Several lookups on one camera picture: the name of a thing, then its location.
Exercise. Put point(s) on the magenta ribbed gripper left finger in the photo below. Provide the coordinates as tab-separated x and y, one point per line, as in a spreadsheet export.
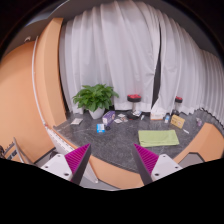
71	166

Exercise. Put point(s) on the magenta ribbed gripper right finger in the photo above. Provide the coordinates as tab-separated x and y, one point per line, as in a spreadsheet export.
151	166

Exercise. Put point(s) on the green folded towel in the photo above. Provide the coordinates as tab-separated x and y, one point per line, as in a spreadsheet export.
150	138

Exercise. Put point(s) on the small blue white box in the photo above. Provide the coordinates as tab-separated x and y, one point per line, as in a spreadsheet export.
100	128

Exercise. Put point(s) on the grey paper sheet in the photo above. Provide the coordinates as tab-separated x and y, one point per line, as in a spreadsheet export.
76	121

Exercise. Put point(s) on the small card packets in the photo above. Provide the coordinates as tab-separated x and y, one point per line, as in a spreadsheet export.
121	118

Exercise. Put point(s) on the black round object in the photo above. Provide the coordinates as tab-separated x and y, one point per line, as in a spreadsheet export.
134	115

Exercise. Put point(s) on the small blue white bottle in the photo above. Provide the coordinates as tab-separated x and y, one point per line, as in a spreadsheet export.
167	118

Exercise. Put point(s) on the purple white box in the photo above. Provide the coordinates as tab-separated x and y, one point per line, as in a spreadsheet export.
108	118

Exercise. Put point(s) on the left red cushion stool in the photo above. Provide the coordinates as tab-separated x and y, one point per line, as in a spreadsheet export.
134	99

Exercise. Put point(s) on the red cushion stool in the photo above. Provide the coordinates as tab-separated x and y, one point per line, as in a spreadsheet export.
177	104
134	99

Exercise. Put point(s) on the green potted plant white pot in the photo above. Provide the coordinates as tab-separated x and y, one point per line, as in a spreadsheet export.
96	99

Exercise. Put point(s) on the right red cushion stool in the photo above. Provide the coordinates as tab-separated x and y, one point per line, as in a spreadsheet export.
177	104

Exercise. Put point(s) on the right white curtain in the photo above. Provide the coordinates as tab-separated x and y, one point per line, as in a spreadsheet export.
195	75

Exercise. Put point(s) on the white curtain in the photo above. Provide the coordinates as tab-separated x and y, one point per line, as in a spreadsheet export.
195	75
116	44

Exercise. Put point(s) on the left white curtain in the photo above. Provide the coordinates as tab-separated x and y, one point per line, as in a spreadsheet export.
116	44

